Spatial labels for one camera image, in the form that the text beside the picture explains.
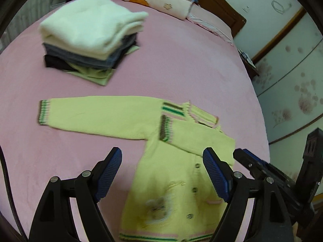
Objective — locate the grey folded garment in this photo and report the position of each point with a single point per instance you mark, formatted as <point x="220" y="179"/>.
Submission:
<point x="104" y="62"/>

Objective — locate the floral sliding wardrobe door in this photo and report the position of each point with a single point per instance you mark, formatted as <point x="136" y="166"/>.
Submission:
<point x="289" y="90"/>

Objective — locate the pink pillow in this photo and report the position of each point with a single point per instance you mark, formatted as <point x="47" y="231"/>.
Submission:
<point x="211" y="23"/>

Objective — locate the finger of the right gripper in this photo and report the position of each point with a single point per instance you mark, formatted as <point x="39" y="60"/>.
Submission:
<point x="256" y="172"/>
<point x="250" y="159"/>

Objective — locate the white folded fleece garment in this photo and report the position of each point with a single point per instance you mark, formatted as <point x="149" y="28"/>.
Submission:
<point x="90" y="26"/>

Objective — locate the black folded garment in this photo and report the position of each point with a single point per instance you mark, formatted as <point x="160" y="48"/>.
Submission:
<point x="57" y="63"/>

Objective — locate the dark wooden nightstand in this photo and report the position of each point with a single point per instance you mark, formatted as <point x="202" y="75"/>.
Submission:
<point x="249" y="65"/>

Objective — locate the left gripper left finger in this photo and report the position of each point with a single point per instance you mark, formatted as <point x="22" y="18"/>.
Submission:
<point x="53" y="219"/>

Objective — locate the pink bed sheet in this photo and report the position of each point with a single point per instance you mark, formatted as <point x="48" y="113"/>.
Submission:
<point x="177" y="60"/>

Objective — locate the yellow striped knit cardigan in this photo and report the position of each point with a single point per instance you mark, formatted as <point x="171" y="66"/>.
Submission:
<point x="172" y="197"/>

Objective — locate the light green folded garment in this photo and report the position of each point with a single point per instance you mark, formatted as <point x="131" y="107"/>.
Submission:
<point x="99" y="76"/>

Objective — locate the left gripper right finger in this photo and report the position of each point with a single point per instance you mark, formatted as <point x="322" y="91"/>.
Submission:
<point x="269" y="220"/>

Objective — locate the items on nightstand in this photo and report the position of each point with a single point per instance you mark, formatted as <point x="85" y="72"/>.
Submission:
<point x="246" y="58"/>

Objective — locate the brown wooden headboard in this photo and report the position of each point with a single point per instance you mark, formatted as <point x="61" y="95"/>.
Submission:
<point x="226" y="13"/>

